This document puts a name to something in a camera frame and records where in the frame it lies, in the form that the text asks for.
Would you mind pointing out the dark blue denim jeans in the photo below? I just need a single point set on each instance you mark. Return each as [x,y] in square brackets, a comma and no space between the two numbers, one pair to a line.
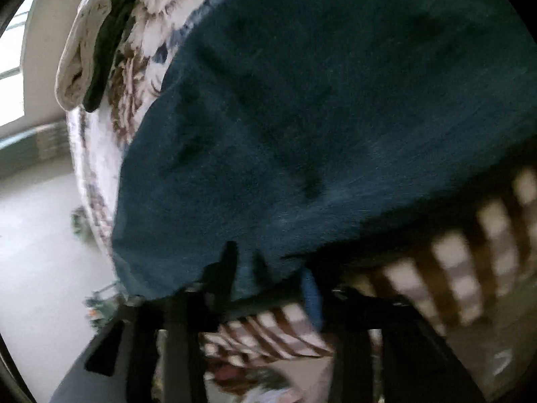
[285,126]

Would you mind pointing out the window with white frame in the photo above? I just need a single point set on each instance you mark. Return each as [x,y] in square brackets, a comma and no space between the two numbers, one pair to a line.
[11,78]

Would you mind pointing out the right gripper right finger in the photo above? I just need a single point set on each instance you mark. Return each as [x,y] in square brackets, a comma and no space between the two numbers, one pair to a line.
[384,350]

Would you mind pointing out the floral bed blanket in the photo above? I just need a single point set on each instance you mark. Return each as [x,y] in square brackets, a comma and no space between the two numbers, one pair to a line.
[465,277]

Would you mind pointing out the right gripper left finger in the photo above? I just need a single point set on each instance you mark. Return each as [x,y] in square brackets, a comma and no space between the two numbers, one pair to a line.
[168,330]

